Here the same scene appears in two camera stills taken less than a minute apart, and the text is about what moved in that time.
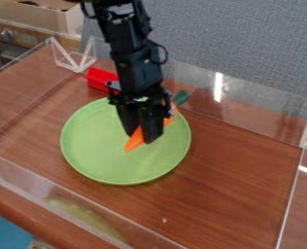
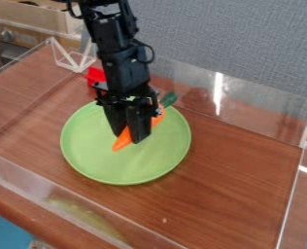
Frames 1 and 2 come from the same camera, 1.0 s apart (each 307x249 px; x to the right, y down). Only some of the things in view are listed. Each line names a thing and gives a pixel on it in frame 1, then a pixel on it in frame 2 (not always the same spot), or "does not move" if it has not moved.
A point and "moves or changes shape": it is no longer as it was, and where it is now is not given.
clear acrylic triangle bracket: (76, 61) does not move
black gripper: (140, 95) -> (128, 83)
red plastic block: (98, 77) does not move
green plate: (94, 142) does not move
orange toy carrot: (136, 138) moves or changes shape
